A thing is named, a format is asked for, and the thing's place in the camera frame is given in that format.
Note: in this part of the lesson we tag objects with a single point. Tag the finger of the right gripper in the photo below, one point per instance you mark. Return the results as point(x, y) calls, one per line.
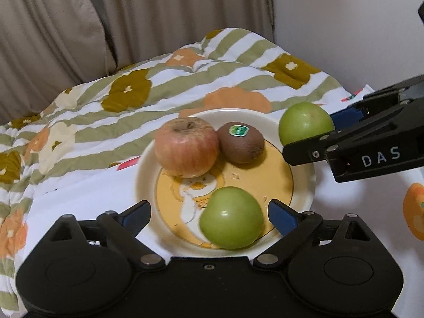
point(398, 94)
point(313, 149)

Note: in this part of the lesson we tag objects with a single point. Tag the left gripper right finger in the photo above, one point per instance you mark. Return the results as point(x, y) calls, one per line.
point(295, 228)

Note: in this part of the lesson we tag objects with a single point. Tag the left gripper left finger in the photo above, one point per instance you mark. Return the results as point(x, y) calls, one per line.
point(121, 231)

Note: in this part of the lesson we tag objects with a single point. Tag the green apple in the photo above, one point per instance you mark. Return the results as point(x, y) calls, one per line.
point(302, 121)
point(232, 219)

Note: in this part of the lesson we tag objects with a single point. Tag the brown kiwi with sticker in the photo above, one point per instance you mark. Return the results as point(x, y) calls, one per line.
point(240, 143)

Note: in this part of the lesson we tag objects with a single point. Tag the red wrinkled apple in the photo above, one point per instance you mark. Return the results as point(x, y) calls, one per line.
point(186, 147)

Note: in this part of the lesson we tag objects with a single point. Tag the cream duck-print plate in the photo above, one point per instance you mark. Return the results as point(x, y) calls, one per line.
point(267, 178)

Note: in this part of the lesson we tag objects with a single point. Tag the white fruit-print cloth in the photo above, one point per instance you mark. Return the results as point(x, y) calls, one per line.
point(378, 200)

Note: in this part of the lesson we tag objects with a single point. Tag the floral striped quilt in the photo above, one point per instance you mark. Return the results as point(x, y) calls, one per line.
point(97, 125)

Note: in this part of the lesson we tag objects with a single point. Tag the beige curtain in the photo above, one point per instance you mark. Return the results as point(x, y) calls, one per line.
point(50, 45)

